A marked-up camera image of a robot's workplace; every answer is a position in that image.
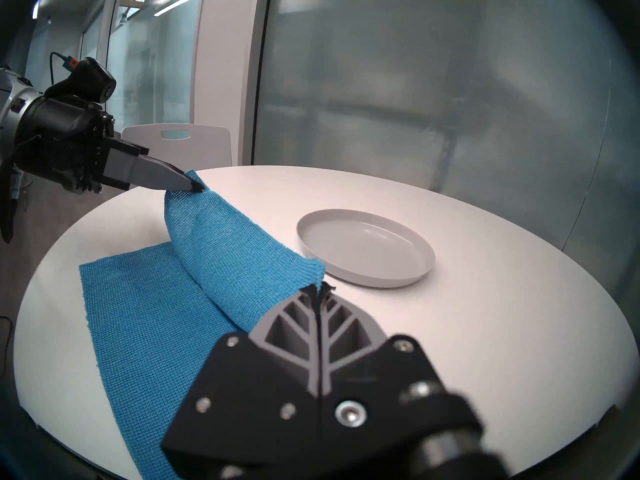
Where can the grey round plate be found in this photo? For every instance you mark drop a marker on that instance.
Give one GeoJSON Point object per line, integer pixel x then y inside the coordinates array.
{"type": "Point", "coordinates": [365, 244]}

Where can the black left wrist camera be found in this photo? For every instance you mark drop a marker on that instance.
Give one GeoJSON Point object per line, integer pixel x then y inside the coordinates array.
{"type": "Point", "coordinates": [92, 81]}

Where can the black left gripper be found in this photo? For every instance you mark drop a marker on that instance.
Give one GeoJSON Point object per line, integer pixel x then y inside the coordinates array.
{"type": "Point", "coordinates": [60, 139]}

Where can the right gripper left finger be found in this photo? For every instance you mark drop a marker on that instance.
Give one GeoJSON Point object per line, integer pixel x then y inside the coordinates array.
{"type": "Point", "coordinates": [250, 399]}

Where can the white plastic chair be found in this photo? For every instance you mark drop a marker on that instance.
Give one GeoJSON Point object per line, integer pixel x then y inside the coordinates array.
{"type": "Point", "coordinates": [200, 151]}

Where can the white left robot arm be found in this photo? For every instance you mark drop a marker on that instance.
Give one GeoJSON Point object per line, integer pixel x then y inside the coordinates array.
{"type": "Point", "coordinates": [12, 104]}

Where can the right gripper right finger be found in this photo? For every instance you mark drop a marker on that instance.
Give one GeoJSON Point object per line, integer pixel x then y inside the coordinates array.
{"type": "Point", "coordinates": [360, 384]}

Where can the blue cloth napkin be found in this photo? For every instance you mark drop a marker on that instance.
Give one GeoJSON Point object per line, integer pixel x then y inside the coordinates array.
{"type": "Point", "coordinates": [150, 309]}

